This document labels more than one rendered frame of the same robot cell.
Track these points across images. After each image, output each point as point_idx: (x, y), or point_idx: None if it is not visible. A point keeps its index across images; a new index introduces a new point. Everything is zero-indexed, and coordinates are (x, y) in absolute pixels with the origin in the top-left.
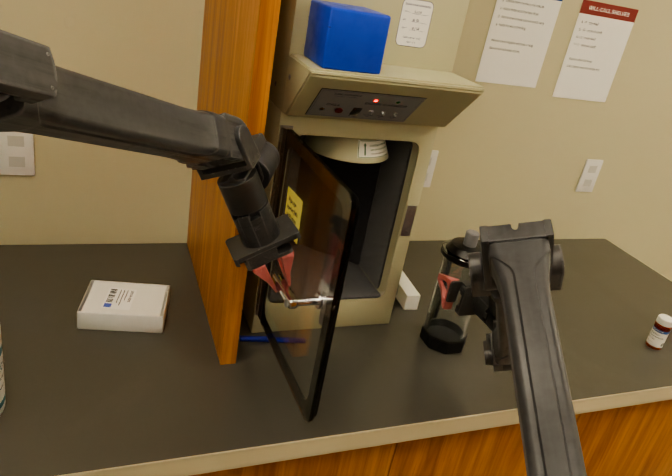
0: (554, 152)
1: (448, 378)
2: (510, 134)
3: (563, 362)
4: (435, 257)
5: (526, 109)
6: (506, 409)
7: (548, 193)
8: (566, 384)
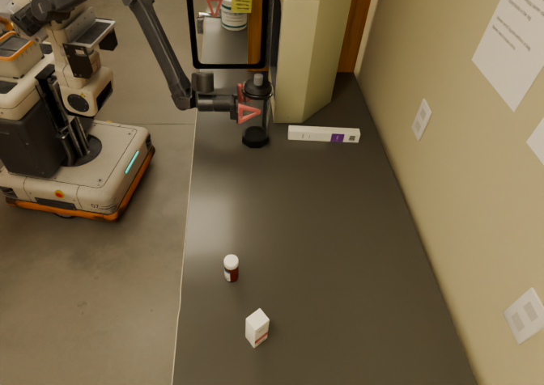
0: (504, 226)
1: (223, 130)
2: (477, 151)
3: None
4: (365, 175)
5: (498, 134)
6: (194, 143)
7: (482, 272)
8: None
